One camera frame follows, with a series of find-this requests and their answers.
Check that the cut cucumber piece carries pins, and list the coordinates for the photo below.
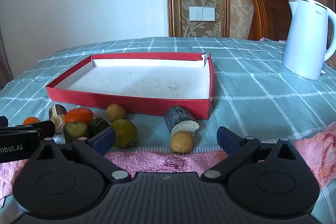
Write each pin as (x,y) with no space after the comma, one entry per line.
(74,130)

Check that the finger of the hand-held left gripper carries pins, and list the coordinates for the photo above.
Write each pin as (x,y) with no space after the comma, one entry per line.
(3,121)
(42,128)

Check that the dark green avocado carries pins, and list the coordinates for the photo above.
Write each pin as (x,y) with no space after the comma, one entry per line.
(98,125)

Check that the wooden bed headboard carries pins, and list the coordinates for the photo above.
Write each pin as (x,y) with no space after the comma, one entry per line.
(267,16)

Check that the large dark eggplant chunk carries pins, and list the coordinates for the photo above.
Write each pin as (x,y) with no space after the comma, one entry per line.
(177,116)

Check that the white wall light switch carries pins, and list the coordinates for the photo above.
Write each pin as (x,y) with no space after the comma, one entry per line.
(202,13)

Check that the pink crumpled cloth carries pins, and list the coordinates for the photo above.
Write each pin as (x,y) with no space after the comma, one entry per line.
(265,39)

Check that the white electric kettle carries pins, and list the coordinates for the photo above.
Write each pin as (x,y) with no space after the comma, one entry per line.
(304,37)

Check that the pink towel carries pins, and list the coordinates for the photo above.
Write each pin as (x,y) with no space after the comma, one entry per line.
(162,161)

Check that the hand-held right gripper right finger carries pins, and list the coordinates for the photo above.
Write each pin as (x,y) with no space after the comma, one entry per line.
(228,138)

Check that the small orange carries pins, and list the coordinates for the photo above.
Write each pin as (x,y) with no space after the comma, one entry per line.
(31,121)

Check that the small dark eggplant piece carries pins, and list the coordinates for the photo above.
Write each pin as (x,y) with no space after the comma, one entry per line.
(56,115)

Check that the large green tomato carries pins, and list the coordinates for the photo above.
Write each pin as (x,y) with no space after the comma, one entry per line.
(123,132)

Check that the large orange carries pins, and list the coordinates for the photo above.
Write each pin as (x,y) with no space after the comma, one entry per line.
(78,116)

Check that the brown potato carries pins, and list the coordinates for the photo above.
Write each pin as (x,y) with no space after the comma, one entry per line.
(182,142)

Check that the patterned curtain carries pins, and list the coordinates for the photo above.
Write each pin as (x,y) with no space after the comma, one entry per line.
(4,61)

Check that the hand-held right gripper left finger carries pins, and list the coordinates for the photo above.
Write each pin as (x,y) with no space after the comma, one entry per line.
(103,138)

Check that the red cardboard box tray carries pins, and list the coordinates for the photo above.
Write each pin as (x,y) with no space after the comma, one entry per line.
(144,82)

